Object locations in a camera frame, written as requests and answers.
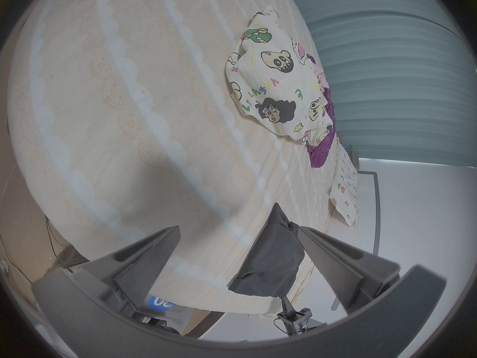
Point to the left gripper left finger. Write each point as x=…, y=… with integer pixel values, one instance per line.
x=141, y=269

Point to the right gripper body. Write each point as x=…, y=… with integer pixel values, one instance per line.
x=298, y=323

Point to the pink garment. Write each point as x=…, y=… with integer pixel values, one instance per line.
x=321, y=76

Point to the purple garment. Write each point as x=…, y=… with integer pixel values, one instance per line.
x=320, y=151

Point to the white printed pyjama top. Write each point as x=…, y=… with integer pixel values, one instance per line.
x=275, y=80

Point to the blue-green curtain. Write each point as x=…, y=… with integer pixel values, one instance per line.
x=391, y=69

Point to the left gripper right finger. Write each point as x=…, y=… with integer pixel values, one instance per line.
x=343, y=267

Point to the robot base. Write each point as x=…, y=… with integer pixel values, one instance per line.
x=160, y=306

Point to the bed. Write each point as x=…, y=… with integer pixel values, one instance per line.
x=111, y=125

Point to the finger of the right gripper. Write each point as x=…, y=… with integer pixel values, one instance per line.
x=287, y=304

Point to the black T-shirt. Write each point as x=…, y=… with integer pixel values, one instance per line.
x=272, y=263

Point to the white printed pillow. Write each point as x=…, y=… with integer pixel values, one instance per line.
x=346, y=188

